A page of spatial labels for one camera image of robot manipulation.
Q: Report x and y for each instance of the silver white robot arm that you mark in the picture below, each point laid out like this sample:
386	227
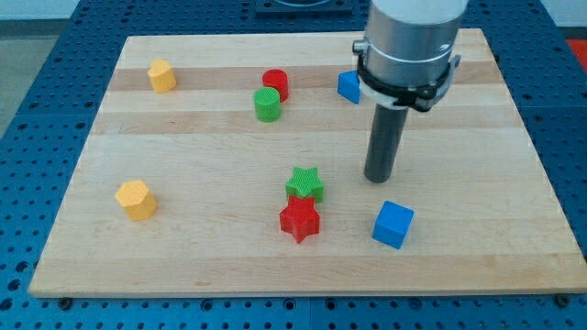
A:
405	58

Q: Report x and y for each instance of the green star block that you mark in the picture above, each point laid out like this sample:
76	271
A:
305	183

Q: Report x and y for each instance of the red star block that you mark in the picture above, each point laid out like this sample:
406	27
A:
299	218

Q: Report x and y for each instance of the green cylinder block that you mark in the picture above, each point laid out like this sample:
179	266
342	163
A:
267	104

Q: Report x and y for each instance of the wooden board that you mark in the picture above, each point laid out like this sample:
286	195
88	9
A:
486	218

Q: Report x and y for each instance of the red cylinder block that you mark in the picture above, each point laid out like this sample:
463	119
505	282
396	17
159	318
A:
277	79

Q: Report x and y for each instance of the blue triangle block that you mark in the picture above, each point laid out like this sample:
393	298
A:
349	86

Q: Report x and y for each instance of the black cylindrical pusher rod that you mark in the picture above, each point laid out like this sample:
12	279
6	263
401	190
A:
386	132

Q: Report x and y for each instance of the blue cube block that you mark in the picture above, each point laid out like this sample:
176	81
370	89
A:
392	224

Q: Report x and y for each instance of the yellow heart block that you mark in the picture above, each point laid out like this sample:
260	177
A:
161	75

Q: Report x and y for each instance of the yellow hexagon block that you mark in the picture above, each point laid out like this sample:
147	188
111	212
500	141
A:
137	200

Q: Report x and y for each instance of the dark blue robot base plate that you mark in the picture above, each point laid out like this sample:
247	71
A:
269	8

